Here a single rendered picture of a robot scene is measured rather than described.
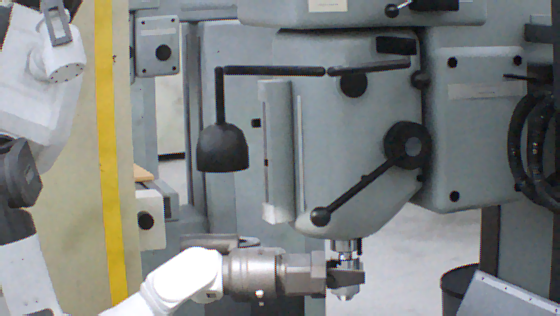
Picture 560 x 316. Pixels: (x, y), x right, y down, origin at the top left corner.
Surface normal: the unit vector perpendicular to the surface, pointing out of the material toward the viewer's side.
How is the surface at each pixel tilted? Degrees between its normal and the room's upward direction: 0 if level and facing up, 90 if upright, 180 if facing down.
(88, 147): 90
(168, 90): 90
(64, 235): 90
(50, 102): 58
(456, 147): 90
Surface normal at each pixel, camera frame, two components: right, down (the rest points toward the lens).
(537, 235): -0.92, 0.10
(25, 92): 0.52, -0.43
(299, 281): -0.02, 0.17
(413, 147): 0.38, 0.15
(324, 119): -0.29, 0.18
